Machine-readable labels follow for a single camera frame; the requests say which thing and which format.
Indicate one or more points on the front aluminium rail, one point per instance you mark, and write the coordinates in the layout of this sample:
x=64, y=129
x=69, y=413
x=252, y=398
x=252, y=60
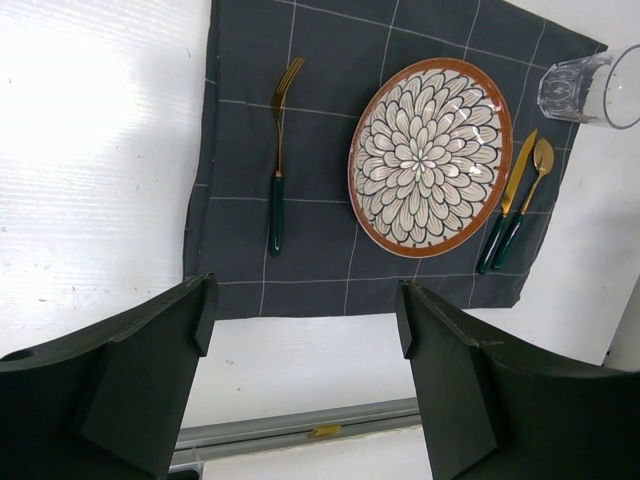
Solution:
x=197, y=445

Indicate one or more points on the clear drinking glass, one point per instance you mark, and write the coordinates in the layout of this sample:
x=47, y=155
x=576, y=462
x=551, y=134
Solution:
x=601, y=89

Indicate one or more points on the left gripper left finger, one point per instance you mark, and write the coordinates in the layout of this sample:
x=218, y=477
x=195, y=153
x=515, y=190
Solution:
x=107, y=401

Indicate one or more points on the gold fork green handle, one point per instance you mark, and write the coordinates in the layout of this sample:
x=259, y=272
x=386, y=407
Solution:
x=278, y=103

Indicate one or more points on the gold spoon green handle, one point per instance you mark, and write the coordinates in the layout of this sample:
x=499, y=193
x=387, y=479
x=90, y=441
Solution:
x=543, y=161

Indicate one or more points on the gold knife green handle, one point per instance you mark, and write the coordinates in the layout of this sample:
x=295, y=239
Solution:
x=516, y=173

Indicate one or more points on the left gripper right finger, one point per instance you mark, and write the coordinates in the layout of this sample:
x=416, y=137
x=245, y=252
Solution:
x=494, y=406

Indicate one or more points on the floral plate brown rim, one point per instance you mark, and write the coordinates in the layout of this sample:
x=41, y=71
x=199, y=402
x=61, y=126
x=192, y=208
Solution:
x=430, y=157

